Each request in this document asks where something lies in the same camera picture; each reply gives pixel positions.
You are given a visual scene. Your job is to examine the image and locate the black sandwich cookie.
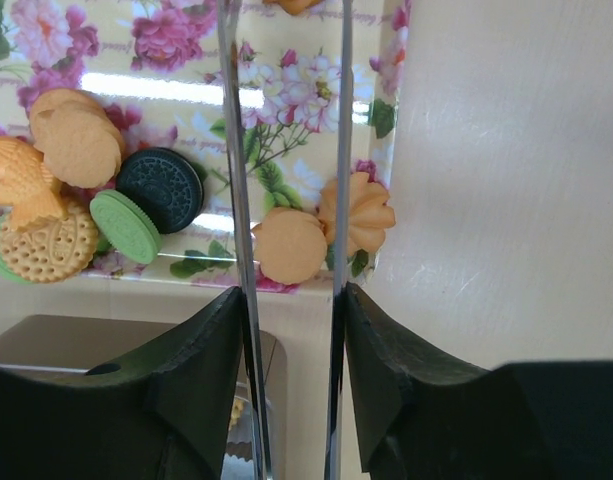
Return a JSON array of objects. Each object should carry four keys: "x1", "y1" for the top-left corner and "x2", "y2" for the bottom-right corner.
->
[{"x1": 115, "y1": 147, "x2": 204, "y2": 234}]

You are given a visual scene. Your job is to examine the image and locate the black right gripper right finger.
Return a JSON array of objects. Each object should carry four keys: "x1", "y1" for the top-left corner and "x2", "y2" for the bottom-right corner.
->
[{"x1": 343, "y1": 284, "x2": 613, "y2": 479}]

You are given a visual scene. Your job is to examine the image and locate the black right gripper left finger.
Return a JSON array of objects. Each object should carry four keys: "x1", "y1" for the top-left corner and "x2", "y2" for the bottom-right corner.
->
[{"x1": 0, "y1": 287, "x2": 245, "y2": 479}]

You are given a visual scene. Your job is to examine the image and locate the plain round orange cookie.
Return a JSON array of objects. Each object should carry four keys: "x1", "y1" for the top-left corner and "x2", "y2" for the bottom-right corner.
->
[{"x1": 252, "y1": 207, "x2": 328, "y2": 285}]

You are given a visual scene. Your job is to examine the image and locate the green sandwich cookie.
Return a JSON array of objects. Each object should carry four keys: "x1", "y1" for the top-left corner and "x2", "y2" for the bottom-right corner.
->
[{"x1": 90, "y1": 189, "x2": 162, "y2": 265}]

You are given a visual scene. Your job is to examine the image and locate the metal tongs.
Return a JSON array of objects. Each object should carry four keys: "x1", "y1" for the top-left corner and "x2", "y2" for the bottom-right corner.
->
[{"x1": 217, "y1": 1, "x2": 354, "y2": 480}]

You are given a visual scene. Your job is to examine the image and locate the fish shaped orange cookie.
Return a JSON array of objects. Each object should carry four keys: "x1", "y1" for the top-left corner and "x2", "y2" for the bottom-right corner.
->
[{"x1": 0, "y1": 136, "x2": 68, "y2": 231}]

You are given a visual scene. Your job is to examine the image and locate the floral serving tray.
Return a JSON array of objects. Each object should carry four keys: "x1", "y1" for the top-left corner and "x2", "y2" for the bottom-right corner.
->
[{"x1": 0, "y1": 0, "x2": 413, "y2": 295}]

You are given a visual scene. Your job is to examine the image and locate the dotted biscuit on green cookie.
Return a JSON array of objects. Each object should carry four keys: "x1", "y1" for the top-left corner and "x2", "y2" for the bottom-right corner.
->
[{"x1": 0, "y1": 197, "x2": 99, "y2": 284}]

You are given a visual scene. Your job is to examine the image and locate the small ridged orange cookie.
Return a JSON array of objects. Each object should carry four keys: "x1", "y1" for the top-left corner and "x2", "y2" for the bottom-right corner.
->
[{"x1": 262, "y1": 0, "x2": 323, "y2": 16}]

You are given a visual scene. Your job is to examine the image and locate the stacked round orange cookie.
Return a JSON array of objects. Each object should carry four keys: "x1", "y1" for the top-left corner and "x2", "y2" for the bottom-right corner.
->
[{"x1": 29, "y1": 88, "x2": 126, "y2": 189}]

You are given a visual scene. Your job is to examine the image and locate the square metal tin box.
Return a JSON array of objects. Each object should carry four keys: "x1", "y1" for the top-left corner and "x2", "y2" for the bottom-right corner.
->
[{"x1": 0, "y1": 315, "x2": 287, "y2": 479}]

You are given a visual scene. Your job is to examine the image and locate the orange flower cookie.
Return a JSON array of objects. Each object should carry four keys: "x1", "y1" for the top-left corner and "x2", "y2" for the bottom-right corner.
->
[{"x1": 317, "y1": 172, "x2": 396, "y2": 256}]

